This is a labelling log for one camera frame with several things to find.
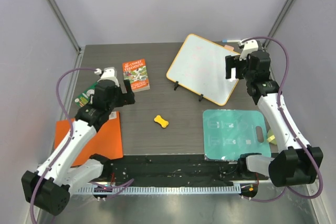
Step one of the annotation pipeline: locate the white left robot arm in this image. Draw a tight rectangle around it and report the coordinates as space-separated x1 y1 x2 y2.
22 79 135 216

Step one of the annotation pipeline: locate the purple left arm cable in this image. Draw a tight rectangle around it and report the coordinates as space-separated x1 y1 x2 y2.
29 67 136 224

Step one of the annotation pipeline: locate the yellow-framed whiteboard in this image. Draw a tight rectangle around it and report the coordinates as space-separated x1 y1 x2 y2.
166 34 238 106

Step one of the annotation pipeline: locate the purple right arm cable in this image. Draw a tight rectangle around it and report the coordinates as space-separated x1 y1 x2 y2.
241 36 322 203

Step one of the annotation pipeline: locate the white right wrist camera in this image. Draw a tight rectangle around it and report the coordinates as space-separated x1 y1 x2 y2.
238 39 263 61

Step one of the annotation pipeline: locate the blue-capped whiteboard marker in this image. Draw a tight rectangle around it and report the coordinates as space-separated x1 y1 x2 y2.
222 39 240 43

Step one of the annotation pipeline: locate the light green paper cup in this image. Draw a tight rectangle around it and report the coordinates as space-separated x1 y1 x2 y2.
267 129 277 145

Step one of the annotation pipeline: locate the orange folder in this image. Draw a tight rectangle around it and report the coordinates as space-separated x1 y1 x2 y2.
54 111 124 167

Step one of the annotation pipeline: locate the perforated cable duct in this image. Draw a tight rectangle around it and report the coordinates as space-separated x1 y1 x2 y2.
73 184 241 196

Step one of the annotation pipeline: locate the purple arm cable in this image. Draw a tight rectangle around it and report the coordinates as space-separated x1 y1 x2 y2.
29 67 136 224
241 36 322 203

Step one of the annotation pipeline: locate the green paperback book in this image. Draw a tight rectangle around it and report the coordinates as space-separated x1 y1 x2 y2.
74 82 97 108

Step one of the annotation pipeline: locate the pink eraser block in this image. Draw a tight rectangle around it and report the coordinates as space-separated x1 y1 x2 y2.
224 45 234 50

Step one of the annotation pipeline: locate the teal plastic cutting board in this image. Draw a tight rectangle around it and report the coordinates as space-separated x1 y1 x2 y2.
203 110 271 162

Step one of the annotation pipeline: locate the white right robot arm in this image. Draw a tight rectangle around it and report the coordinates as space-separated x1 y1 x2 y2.
225 50 323 187

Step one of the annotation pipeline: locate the yellow bone-shaped eraser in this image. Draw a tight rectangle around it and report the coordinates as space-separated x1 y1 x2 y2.
153 115 169 129

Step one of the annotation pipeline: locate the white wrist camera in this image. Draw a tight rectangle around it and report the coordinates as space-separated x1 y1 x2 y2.
94 67 120 87
238 39 263 61

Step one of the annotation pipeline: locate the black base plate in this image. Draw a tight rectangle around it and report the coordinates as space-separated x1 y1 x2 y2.
94 154 268 187

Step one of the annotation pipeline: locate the orange treehouse book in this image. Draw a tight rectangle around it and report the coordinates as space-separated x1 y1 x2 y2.
122 59 150 92

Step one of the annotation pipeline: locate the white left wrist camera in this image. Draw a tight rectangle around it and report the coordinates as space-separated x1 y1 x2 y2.
94 67 120 87

